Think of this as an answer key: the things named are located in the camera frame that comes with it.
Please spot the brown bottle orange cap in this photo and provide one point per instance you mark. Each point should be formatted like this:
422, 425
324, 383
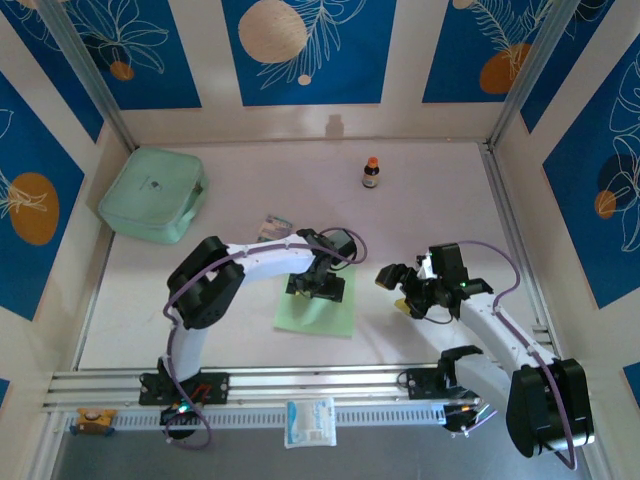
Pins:
370, 175

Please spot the aluminium frame post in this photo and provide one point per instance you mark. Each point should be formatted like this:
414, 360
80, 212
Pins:
90, 75
531, 75

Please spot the small printed sachet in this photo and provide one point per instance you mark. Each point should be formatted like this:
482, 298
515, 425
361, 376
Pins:
272, 227

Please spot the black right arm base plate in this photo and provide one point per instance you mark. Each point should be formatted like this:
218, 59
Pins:
422, 385

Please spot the aluminium mounting rail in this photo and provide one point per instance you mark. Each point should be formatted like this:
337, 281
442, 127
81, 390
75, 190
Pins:
310, 380

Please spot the mint green zip pouch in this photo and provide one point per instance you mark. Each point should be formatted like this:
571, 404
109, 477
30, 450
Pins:
150, 190

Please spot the light green paper sheet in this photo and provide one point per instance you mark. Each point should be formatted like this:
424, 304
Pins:
320, 320

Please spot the small orange yellow toy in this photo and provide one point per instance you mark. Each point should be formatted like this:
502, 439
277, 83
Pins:
92, 420

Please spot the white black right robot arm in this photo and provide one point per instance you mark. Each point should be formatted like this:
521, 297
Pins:
500, 335

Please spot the white wipes packet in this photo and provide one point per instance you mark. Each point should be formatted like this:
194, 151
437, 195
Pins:
310, 422

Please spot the aluminium side rail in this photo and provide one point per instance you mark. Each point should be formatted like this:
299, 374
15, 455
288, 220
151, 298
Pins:
510, 225

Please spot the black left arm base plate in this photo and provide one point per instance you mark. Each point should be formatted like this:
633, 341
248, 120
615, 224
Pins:
215, 387

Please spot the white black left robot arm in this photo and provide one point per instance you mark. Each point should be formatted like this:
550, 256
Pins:
270, 262

